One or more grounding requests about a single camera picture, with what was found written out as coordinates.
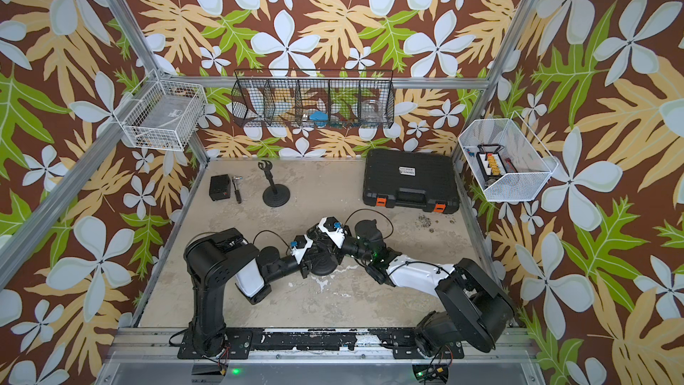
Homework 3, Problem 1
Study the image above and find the black round stand base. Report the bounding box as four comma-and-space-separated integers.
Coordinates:
262, 184, 290, 208

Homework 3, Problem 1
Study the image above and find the black microphone stand pole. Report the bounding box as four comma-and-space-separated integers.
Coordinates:
258, 160, 277, 194

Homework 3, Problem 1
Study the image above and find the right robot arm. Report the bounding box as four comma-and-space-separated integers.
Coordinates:
320, 219, 513, 356

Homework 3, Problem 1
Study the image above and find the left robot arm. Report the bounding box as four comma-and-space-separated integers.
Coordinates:
178, 227, 320, 360

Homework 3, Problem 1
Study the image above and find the black plastic tool case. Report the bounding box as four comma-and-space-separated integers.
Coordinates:
362, 149, 461, 215

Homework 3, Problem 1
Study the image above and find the small ratchet screwdriver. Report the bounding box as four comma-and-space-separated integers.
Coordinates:
231, 176, 242, 204

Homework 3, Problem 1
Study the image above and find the small black box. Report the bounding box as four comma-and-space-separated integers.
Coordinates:
208, 174, 232, 201

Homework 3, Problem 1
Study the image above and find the blue object in basket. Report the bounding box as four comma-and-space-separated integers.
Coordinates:
309, 111, 329, 125

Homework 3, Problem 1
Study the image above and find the screw bit box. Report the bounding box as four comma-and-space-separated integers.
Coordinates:
476, 144, 518, 183

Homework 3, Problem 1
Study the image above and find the white mesh basket right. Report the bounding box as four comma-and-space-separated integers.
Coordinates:
459, 113, 559, 203

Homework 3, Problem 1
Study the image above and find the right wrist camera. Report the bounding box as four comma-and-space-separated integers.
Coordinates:
317, 217, 347, 249

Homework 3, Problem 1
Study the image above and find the black wire basket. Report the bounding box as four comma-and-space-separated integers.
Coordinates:
229, 69, 395, 128

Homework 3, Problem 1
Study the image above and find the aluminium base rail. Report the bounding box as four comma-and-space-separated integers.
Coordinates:
96, 328, 545, 384

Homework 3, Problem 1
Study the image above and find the white wire basket left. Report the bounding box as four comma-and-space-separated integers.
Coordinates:
119, 71, 208, 152

